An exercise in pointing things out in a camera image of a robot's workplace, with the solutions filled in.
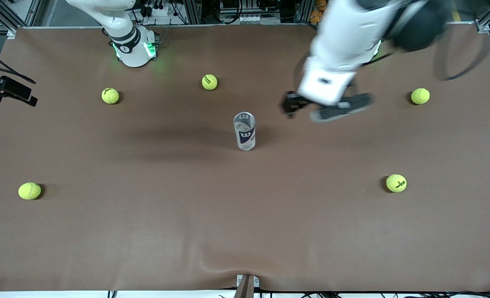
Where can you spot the pile of orange bags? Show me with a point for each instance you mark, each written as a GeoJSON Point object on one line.
{"type": "Point", "coordinates": [317, 16]}

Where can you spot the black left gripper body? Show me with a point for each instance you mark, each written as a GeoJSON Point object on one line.
{"type": "Point", "coordinates": [291, 103]}

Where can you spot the white power strip with plugs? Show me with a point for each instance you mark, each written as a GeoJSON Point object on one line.
{"type": "Point", "coordinates": [162, 9]}

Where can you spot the metal table edge bracket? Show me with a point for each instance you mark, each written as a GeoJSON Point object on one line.
{"type": "Point", "coordinates": [247, 283]}

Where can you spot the clear Wilson tennis ball can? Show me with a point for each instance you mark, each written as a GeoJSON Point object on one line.
{"type": "Point", "coordinates": [244, 136]}

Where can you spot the aluminium frame post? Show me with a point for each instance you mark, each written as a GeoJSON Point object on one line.
{"type": "Point", "coordinates": [304, 10]}
{"type": "Point", "coordinates": [193, 10]}

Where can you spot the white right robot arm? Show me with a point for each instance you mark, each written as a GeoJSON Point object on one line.
{"type": "Point", "coordinates": [129, 45]}

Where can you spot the yellow tennis ball Wilson print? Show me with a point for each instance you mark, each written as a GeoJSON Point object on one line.
{"type": "Point", "coordinates": [396, 183]}

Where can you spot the yellow tennis ball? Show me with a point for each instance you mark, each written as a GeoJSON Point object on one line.
{"type": "Point", "coordinates": [110, 95]}
{"type": "Point", "coordinates": [420, 96]}
{"type": "Point", "coordinates": [29, 191]}
{"type": "Point", "coordinates": [209, 82]}

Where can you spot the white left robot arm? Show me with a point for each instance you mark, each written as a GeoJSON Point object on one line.
{"type": "Point", "coordinates": [340, 45]}

